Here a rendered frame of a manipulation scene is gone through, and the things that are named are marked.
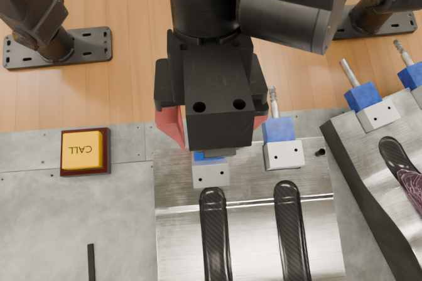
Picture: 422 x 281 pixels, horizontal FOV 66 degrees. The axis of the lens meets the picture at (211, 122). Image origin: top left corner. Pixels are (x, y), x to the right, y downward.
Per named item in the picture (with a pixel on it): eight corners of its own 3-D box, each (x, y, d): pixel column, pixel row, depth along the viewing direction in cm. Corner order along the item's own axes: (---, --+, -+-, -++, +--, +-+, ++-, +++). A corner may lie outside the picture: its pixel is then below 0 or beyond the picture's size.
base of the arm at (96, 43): (100, 40, 54) (99, 4, 56) (-23, 51, 53) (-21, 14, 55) (113, 61, 62) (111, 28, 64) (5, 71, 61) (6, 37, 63)
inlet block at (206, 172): (185, 86, 45) (186, 99, 40) (221, 83, 45) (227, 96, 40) (193, 168, 50) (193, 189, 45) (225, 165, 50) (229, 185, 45)
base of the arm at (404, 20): (444, 9, 58) (432, -25, 59) (333, 19, 57) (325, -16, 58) (416, 32, 65) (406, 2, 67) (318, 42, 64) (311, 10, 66)
